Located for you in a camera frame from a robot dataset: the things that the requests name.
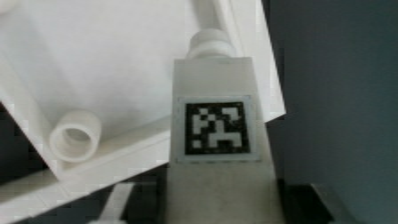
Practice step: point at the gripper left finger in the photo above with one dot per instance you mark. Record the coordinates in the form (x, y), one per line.
(116, 204)

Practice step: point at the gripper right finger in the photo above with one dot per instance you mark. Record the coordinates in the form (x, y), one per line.
(312, 204)

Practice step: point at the white table leg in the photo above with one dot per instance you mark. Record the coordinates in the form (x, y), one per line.
(221, 177)

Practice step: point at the white square table top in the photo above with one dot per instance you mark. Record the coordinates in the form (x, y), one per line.
(88, 53)

